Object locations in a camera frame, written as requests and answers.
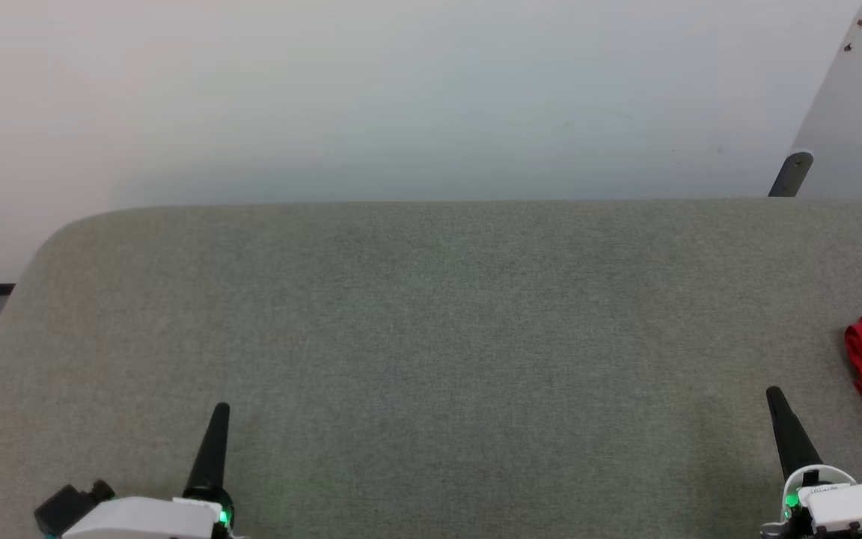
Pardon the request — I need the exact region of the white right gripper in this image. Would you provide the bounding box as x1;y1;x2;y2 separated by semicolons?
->
760;386;862;539

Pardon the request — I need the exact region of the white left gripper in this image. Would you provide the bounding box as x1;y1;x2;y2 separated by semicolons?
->
64;403;236;539

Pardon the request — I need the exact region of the grey fabric sofa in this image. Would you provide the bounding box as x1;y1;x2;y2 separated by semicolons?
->
0;198;862;539

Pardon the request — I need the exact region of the dark grey metal bracket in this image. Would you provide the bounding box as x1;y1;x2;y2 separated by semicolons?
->
768;152;813;198

